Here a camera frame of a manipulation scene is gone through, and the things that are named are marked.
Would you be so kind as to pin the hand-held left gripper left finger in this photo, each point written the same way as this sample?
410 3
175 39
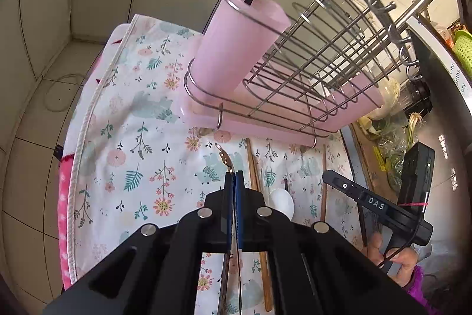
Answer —
229 211

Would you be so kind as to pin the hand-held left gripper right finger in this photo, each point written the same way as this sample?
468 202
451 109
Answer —
239 211

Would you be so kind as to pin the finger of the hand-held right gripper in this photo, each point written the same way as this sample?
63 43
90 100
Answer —
346 186

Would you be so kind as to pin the wooden chopstick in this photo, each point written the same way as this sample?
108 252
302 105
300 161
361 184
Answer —
323 189
252 167

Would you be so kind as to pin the white ceramic spoon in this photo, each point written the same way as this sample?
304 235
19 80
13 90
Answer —
282 202

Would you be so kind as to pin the gold metal spoon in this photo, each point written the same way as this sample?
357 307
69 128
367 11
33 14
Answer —
223 155

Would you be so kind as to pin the short pink utensil cup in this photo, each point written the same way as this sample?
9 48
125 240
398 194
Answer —
368 93

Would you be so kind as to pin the tall pink utensil cup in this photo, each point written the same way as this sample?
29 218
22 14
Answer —
236 42

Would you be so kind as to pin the person's right forearm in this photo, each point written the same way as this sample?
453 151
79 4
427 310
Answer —
420 291

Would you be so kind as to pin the person's right hand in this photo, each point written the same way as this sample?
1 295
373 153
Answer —
405 263

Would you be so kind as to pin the bag of green vegetables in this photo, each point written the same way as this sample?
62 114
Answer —
394 149

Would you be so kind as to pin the black blender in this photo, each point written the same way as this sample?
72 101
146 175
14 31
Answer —
418 97

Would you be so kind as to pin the white plastic bag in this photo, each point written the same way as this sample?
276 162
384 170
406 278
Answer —
383 101

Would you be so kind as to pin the dark grey appliance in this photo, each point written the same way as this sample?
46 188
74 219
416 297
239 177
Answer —
442 97

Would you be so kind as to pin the pink drip tray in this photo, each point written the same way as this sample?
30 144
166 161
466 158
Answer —
199 112

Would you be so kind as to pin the floral print cloth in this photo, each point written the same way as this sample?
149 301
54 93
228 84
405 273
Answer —
140 138

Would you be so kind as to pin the green plastic basket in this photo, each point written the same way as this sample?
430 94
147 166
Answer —
464 49

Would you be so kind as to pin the pink dotted towel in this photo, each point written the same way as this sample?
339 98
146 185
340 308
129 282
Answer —
65 211

